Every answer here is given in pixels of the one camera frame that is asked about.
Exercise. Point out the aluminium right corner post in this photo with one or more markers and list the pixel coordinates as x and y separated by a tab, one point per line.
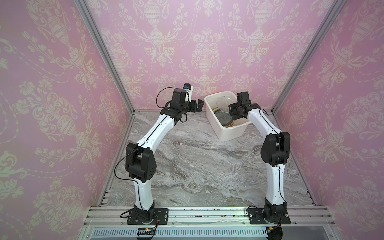
320	33

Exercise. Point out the aluminium left corner post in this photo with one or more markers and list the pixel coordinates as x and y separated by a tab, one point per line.
101	46

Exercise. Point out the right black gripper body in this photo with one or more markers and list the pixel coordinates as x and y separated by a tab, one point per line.
235	109

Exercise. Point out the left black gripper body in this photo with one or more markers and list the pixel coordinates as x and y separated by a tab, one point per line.
191	108

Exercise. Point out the aluminium corner post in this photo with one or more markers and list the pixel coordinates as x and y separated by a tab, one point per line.
101	46
320	33

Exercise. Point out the cream plate with plant motif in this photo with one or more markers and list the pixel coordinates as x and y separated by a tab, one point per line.
216	110

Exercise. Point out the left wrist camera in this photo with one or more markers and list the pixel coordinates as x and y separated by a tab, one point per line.
189	90

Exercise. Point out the white vented strip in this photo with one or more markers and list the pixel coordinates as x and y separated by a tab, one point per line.
168	233

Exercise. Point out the clear glass plate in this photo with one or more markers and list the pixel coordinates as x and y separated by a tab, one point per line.
223	103

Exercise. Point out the white plastic bin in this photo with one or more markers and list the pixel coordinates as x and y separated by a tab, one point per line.
222	123

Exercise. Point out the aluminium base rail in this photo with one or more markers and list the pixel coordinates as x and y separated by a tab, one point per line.
300	223

